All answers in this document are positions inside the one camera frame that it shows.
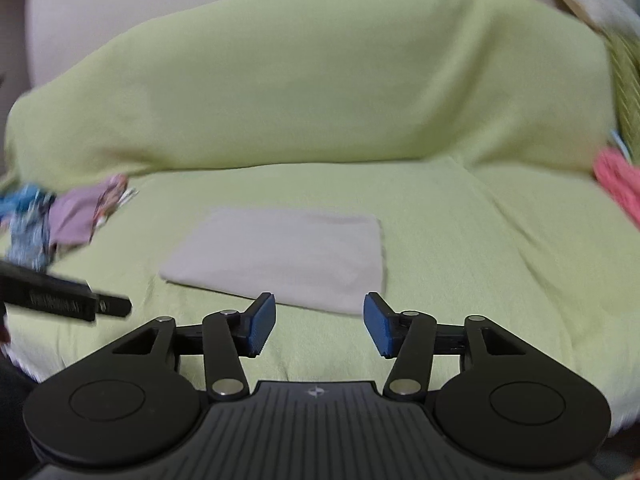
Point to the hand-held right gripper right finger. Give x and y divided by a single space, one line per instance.
378 325

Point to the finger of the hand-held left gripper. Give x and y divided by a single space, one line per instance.
115 305

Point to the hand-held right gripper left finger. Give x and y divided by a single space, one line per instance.
262 325

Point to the light grey tank top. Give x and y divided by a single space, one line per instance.
285 255

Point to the blue patterned garment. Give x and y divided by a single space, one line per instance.
27 230

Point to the purple garment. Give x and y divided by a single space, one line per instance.
75 217

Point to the floral pink garment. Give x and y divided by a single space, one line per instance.
115 195

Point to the yellow-green covered sofa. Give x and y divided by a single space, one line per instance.
325 125

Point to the pink knitted cloth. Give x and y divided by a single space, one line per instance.
620 180

